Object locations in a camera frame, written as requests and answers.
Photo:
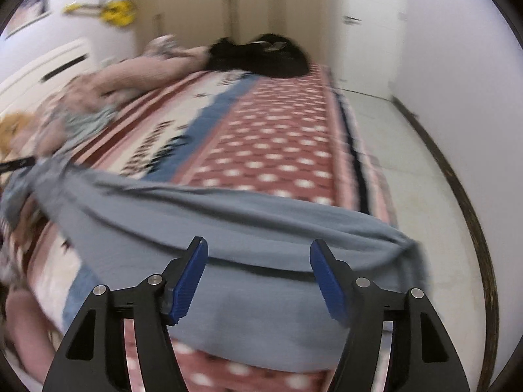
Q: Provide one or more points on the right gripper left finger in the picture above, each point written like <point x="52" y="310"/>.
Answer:
<point x="92" y="354"/>

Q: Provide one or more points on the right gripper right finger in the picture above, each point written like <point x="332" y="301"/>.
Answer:
<point x="422" y="356"/>

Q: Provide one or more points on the grey-blue pants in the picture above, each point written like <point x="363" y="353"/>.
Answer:
<point x="257" y="302"/>

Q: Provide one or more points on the striped dotted bed blanket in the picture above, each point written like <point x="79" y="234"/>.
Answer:
<point x="282" y="137"/>

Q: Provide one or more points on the white air conditioner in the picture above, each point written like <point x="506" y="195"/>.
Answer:
<point x="47" y="74"/>

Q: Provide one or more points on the pink quilt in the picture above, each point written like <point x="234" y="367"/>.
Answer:
<point x="90" y="102"/>

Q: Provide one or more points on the black clothes pile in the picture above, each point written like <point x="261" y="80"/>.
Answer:
<point x="268" y="55"/>

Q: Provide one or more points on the yellow ukulele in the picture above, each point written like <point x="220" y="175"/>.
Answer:
<point x="120" y="13"/>

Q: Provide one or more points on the white door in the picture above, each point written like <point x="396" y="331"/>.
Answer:
<point x="367" y="44"/>

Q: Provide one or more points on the beige wardrobe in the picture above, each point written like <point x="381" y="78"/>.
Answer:
<point x="203" y="22"/>

